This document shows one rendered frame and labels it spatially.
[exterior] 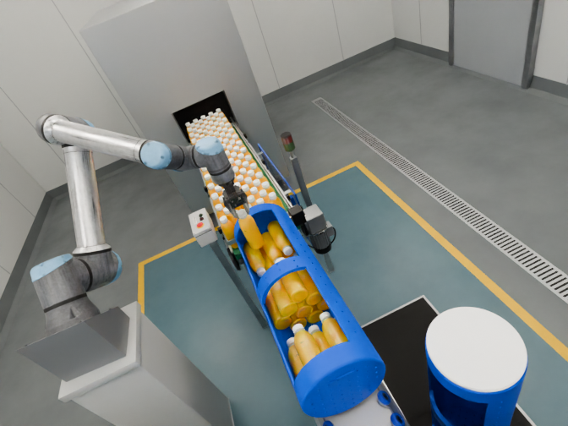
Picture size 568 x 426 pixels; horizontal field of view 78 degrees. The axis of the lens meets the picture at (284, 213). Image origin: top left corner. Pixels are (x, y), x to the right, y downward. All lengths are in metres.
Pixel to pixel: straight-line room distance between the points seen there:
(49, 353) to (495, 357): 1.50
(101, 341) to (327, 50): 5.39
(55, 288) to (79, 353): 0.26
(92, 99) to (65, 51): 0.63
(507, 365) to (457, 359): 0.13
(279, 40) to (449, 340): 5.10
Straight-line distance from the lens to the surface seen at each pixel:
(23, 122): 6.06
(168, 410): 1.95
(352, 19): 6.26
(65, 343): 1.56
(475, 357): 1.30
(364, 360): 1.11
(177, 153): 1.29
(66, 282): 1.59
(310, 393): 1.12
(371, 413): 1.34
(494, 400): 1.32
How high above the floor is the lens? 2.19
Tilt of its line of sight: 39 degrees down
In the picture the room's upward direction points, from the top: 22 degrees counter-clockwise
